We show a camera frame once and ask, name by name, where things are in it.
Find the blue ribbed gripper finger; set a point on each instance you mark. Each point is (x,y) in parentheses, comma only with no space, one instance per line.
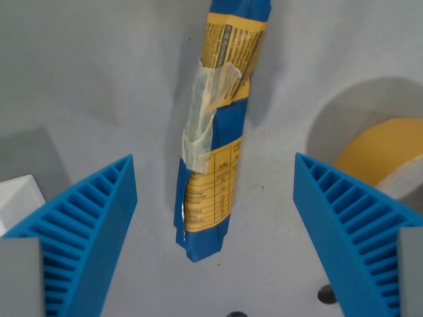
(333,231)
(96,224)

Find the blue and yellow snack bag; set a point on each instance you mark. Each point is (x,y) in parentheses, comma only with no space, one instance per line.
(211,185)

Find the yellow tape roll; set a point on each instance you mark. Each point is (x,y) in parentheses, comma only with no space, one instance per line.
(380,142)

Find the white wall socket box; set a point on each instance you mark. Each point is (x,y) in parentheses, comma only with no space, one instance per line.
(16,201)

